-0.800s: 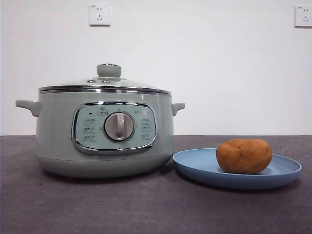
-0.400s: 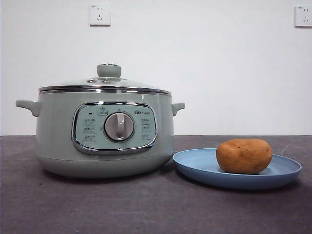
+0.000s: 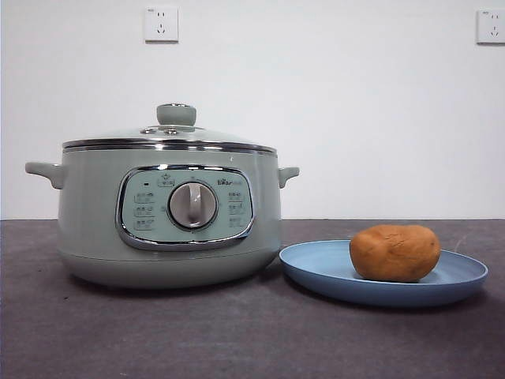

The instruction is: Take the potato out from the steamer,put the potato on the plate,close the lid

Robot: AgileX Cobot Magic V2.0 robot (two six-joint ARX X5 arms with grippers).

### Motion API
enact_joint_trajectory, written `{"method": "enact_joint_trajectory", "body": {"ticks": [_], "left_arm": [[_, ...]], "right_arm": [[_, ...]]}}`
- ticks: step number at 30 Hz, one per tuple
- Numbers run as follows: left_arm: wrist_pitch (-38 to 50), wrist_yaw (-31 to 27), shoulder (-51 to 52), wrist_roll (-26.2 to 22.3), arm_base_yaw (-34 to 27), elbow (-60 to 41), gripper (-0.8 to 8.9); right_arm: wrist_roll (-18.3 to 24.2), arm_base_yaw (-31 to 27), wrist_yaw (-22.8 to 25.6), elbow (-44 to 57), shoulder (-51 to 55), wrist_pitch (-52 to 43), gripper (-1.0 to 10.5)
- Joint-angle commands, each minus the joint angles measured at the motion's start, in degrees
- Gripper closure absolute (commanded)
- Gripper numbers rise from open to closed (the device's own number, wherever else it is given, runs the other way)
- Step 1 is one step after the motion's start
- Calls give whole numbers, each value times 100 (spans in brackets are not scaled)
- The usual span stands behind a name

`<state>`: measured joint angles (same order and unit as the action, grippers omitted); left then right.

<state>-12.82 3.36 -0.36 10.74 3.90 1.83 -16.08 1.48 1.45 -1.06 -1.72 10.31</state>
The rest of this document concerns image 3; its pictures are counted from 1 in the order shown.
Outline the glass lid with green knob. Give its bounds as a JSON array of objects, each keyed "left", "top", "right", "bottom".
[{"left": 62, "top": 103, "right": 278, "bottom": 153}]

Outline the brown potato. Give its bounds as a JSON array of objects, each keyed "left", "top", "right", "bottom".
[{"left": 349, "top": 223, "right": 441, "bottom": 283}]

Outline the blue round plate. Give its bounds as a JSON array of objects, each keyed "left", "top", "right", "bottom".
[{"left": 278, "top": 239, "right": 489, "bottom": 307}]

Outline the pale green electric steamer pot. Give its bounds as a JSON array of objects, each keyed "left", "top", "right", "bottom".
[{"left": 24, "top": 148, "right": 300, "bottom": 291}]

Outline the white wall socket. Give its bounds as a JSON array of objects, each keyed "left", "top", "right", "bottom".
[
  {"left": 476, "top": 9, "right": 505, "bottom": 45},
  {"left": 144, "top": 6, "right": 179, "bottom": 43}
]

